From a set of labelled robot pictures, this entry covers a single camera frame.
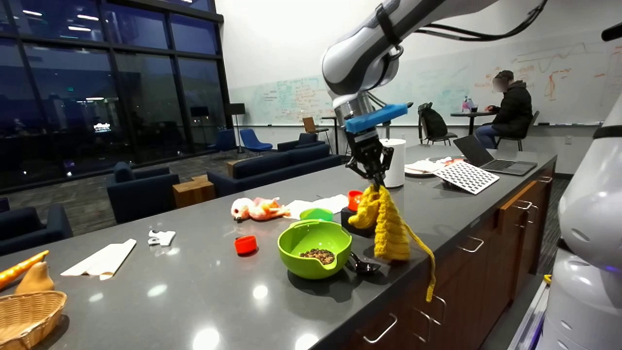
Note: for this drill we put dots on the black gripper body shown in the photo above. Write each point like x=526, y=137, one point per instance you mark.
x=371, y=150

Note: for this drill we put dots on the yellow knitted oven mitt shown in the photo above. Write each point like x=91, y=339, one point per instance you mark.
x=390, y=234

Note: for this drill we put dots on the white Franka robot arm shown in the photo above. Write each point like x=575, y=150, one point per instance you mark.
x=584, y=214

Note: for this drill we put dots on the red toy tomato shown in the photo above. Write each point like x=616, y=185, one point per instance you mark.
x=355, y=199

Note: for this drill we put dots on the white paper stack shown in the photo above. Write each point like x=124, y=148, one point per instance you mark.
x=425, y=168

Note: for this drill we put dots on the black square block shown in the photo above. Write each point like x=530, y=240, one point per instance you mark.
x=345, y=220

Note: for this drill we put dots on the tall round cafe table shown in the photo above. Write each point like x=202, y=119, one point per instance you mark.
x=332, y=117

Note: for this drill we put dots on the white paper sheet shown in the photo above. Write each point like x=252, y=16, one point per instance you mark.
x=318, y=205

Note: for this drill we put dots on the small green plastic bowl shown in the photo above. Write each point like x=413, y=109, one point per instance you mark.
x=318, y=214

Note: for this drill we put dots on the wooden cafe chair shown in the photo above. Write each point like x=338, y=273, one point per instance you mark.
x=314, y=127

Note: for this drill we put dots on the black backpack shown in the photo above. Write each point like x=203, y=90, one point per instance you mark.
x=433, y=123

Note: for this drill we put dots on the white computer keyboard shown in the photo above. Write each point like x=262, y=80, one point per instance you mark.
x=470, y=178

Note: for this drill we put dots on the dark blue lounge couch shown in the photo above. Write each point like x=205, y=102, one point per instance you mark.
x=32, y=226
x=279, y=168

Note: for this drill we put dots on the black plastic spoon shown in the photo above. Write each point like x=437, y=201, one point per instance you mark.
x=363, y=267

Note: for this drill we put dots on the brown dry bean mix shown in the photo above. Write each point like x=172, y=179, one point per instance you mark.
x=318, y=255

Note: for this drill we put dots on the dark cafe table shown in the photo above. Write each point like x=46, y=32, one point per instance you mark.
x=470, y=113

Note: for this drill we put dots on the clear water bottle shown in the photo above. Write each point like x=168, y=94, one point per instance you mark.
x=468, y=106

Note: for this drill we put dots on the pink orange plush toy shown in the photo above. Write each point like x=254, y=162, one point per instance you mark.
x=264, y=209

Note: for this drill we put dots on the lime green plastic bowl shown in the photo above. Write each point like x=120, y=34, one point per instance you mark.
x=299, y=263

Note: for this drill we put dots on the blue plastic chair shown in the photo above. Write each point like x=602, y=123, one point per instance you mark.
x=254, y=139

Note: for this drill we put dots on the dark open laptop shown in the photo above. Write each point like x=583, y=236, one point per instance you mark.
x=507, y=168

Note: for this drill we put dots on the dark wood counter cabinet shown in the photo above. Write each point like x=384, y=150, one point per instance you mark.
x=468, y=284

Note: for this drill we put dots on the small red block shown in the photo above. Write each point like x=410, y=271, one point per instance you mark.
x=246, y=246

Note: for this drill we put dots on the seated person dark jacket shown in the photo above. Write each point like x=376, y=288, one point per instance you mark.
x=513, y=109

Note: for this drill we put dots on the wooden cube side table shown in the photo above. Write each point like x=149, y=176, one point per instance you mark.
x=192, y=193

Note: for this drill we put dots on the dark blue armchair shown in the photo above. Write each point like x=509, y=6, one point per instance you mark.
x=143, y=195

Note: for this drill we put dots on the white folded paper napkin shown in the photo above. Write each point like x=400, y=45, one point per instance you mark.
x=104, y=259

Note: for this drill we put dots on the tan gourd shaped toy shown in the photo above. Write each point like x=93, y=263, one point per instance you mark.
x=38, y=281

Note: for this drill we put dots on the orange toy bread stick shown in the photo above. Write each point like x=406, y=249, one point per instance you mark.
x=21, y=269

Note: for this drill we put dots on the tan wicker basket bowl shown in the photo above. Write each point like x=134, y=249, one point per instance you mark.
x=30, y=318

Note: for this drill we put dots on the wall whiteboard with drawings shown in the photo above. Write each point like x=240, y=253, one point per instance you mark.
x=448, y=78

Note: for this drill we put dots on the dark glass window wall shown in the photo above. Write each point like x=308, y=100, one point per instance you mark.
x=79, y=78

